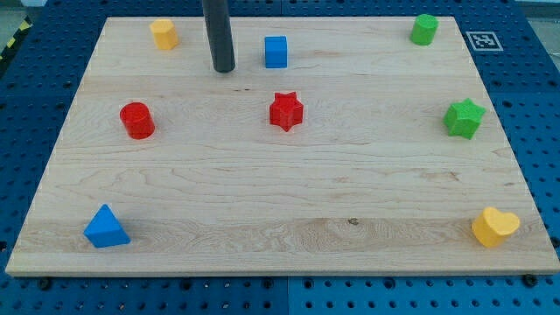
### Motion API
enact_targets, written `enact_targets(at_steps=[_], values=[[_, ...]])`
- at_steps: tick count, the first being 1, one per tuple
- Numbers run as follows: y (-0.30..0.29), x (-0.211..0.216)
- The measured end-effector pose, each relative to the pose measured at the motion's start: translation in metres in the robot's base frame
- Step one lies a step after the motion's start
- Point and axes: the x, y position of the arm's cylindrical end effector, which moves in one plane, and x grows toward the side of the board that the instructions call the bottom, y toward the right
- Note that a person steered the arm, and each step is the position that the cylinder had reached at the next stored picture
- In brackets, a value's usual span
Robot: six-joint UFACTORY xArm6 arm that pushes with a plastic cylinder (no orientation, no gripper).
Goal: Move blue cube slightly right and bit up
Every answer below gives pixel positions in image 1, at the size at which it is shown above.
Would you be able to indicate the blue cube block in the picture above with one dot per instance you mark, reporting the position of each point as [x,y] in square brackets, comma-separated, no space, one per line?
[276,51]

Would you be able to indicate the red star block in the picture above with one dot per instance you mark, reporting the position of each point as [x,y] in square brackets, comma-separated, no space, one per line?
[286,111]

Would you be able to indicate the light wooden board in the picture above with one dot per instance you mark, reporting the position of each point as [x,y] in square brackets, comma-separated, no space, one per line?
[370,183]

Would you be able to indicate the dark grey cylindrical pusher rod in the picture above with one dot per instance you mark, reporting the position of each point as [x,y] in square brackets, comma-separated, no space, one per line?
[218,31]

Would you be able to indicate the red cylinder block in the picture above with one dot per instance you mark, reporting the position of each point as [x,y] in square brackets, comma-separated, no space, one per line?
[137,120]

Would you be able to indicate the yellow hexagonal prism block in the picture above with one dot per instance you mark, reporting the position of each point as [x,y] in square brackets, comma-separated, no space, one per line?
[164,34]

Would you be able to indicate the green star block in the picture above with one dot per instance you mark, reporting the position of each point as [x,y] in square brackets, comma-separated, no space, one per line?
[463,118]

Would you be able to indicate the blue triangular prism block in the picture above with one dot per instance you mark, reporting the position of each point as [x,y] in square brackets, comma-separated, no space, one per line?
[105,230]

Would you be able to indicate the green cylinder block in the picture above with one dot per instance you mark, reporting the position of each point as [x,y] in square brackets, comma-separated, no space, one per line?
[424,30]

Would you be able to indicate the yellow heart block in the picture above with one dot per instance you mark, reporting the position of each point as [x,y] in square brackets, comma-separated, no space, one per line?
[492,227]

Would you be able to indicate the white fiducial marker tag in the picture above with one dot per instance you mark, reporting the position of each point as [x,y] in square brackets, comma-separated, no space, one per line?
[484,41]

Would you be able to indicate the yellow black hazard tape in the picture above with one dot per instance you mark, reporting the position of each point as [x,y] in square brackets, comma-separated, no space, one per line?
[16,40]

